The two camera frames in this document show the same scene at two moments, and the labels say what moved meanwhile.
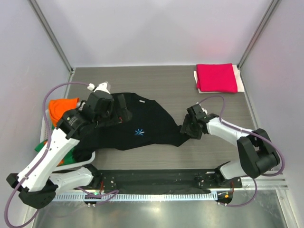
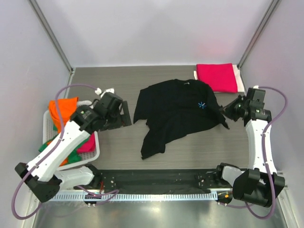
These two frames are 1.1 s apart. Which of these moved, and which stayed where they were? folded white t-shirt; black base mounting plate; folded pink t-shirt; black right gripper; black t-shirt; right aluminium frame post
Moved: black t-shirt; black right gripper
Stayed: black base mounting plate; folded pink t-shirt; folded white t-shirt; right aluminium frame post
